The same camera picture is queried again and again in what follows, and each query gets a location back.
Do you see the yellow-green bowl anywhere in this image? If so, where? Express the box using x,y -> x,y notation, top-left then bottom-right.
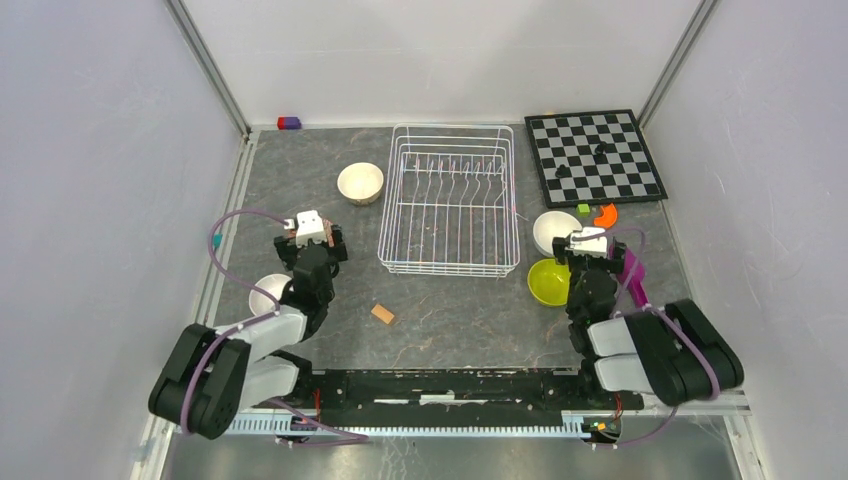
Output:
527,258 -> 571,307

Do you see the white bowl outside rack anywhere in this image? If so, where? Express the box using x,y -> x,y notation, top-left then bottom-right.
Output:
532,210 -> 583,257

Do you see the plain white bowl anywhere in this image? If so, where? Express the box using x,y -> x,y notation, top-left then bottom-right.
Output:
248,273 -> 294,318

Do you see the beige bowl with leaf motif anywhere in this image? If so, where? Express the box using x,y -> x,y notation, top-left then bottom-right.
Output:
337,162 -> 384,206

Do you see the white wire dish rack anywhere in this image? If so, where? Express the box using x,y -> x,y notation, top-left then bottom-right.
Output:
377,123 -> 520,278

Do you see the blue patterned bowl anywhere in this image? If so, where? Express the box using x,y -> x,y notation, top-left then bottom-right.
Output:
324,223 -> 342,248

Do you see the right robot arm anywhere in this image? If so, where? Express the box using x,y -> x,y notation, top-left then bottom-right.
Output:
552,231 -> 745,408

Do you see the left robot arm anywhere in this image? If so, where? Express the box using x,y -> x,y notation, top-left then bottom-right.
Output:
148,223 -> 348,439

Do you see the purple plastic scoop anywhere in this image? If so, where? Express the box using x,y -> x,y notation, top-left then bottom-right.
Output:
617,249 -> 649,308

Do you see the orange curved toy piece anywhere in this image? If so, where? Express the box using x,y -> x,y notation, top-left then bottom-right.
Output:
593,204 -> 618,229

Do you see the small wooden block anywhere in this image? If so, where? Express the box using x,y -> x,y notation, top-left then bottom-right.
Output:
371,304 -> 395,325

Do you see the black and white chessboard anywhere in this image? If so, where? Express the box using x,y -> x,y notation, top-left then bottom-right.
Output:
524,109 -> 668,209

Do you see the red and purple block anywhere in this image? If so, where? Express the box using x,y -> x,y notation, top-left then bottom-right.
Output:
276,116 -> 302,130

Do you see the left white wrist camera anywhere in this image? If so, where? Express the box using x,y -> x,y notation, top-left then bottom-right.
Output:
283,210 -> 327,248

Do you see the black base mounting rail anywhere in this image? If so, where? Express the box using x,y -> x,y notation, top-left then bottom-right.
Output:
284,367 -> 644,428

